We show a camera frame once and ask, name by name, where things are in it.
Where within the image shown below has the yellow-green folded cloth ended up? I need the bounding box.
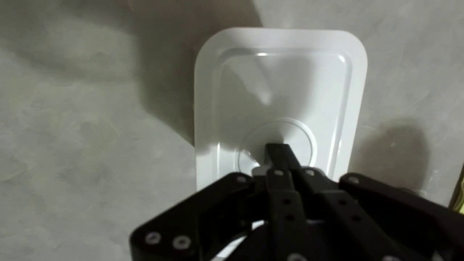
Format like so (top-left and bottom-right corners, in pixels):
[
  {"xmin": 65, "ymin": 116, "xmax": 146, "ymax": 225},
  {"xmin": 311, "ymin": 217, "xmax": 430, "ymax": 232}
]
[{"xmin": 448, "ymin": 164, "xmax": 464, "ymax": 215}]

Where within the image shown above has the white rectangular plastic tray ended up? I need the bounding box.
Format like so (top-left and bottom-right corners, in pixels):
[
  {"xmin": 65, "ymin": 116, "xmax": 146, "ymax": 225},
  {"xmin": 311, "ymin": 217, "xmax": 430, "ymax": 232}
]
[{"xmin": 192, "ymin": 27, "xmax": 368, "ymax": 261}]

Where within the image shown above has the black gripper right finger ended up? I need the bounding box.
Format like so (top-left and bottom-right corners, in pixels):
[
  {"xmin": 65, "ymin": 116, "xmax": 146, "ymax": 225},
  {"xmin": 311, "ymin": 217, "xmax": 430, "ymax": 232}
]
[{"xmin": 291, "ymin": 165, "xmax": 464, "ymax": 261}]

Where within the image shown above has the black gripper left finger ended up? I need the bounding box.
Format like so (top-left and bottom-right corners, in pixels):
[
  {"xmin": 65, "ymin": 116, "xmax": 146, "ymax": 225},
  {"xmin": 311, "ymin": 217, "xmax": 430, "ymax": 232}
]
[{"xmin": 129, "ymin": 142, "xmax": 308, "ymax": 261}]

